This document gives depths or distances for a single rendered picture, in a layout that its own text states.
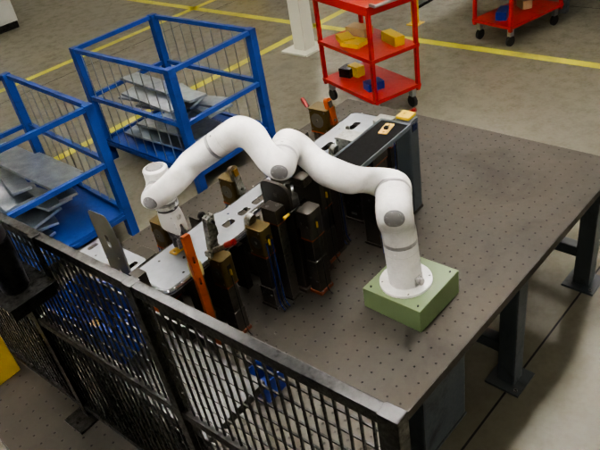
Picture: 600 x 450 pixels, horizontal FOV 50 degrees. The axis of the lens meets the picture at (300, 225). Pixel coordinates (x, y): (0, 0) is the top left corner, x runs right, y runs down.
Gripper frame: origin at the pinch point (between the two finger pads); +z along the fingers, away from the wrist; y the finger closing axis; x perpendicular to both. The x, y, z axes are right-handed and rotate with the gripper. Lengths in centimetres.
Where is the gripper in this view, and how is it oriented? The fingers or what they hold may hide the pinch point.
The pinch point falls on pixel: (179, 241)
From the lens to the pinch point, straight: 234.3
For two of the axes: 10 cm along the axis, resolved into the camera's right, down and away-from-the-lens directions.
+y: -7.7, -2.6, 5.8
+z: 1.5, 8.1, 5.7
